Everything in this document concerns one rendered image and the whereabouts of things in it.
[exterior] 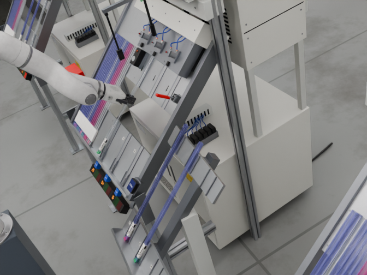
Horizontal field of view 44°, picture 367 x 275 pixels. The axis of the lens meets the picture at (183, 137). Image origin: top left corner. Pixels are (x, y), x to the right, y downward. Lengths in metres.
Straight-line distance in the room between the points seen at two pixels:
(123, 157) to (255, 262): 0.91
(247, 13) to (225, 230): 1.11
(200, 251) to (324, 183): 1.19
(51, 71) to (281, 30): 0.91
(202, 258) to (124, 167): 0.50
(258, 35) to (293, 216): 1.13
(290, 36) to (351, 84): 1.52
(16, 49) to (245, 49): 0.84
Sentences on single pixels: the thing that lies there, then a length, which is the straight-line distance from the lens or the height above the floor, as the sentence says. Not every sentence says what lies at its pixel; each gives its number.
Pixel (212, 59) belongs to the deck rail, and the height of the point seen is 1.13.
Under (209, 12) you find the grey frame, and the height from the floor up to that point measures 1.34.
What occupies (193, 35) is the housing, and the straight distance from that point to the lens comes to 1.69.
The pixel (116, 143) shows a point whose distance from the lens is 2.02.
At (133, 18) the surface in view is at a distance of 2.20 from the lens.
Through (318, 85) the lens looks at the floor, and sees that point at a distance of 3.42.
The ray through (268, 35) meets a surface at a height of 1.11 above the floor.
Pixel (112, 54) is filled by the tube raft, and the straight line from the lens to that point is 2.22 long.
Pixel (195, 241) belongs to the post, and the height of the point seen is 0.70.
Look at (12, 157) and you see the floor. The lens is 3.64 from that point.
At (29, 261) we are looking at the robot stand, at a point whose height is 0.53.
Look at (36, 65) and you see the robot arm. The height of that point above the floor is 1.29.
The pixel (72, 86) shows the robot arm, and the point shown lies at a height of 1.18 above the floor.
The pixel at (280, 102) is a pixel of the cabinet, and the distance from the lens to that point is 2.29.
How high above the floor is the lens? 2.04
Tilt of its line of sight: 40 degrees down
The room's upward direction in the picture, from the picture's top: 16 degrees counter-clockwise
